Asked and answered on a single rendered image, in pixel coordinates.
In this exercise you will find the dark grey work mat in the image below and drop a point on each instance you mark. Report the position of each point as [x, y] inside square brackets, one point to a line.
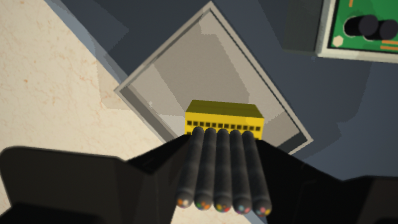
[348, 107]

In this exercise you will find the yellow power plug with grey cables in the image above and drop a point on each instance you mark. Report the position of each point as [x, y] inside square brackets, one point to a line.
[222, 166]

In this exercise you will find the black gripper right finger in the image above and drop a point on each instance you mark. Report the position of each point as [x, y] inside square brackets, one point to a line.
[301, 194]

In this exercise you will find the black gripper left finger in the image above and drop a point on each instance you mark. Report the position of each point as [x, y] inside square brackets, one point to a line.
[139, 190]

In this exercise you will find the grey tray floor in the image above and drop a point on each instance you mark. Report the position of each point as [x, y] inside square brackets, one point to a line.
[206, 64]

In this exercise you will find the black cylindrical capacitors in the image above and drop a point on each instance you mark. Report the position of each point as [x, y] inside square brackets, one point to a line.
[372, 29]

